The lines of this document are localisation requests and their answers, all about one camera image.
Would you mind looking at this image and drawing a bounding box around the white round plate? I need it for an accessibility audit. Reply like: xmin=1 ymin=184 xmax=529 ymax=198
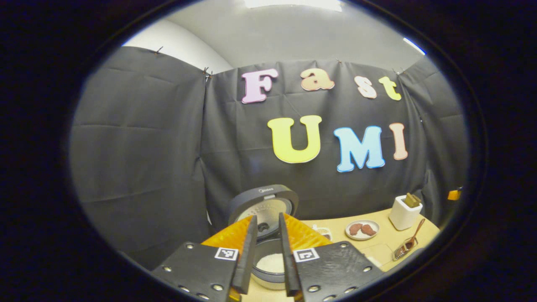
xmin=345 ymin=220 xmax=380 ymax=240

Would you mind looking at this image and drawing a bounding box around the white rice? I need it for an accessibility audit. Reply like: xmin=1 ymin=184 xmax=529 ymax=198
xmin=256 ymin=253 xmax=286 ymax=274

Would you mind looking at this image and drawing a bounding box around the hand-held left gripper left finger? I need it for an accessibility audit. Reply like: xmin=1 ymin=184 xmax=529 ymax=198
xmin=151 ymin=215 xmax=258 ymax=302

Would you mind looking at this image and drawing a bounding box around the black backdrop cloth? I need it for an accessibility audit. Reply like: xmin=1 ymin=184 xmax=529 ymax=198
xmin=69 ymin=46 xmax=468 ymax=269

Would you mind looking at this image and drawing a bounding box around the ribbed glass chopstick holder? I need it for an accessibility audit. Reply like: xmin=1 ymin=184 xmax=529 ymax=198
xmin=392 ymin=237 xmax=419 ymax=261

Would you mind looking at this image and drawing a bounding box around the brown wooden spoon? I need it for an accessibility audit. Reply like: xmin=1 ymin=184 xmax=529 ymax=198
xmin=405 ymin=218 xmax=426 ymax=250

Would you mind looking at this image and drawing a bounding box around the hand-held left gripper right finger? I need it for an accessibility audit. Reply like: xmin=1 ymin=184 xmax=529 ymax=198
xmin=278 ymin=213 xmax=384 ymax=302

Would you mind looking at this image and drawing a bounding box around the white toaster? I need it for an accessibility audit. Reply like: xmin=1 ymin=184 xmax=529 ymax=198
xmin=388 ymin=195 xmax=423 ymax=231

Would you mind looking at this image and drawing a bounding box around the grey rice cooker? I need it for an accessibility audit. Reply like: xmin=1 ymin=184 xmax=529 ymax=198
xmin=228 ymin=185 xmax=299 ymax=291

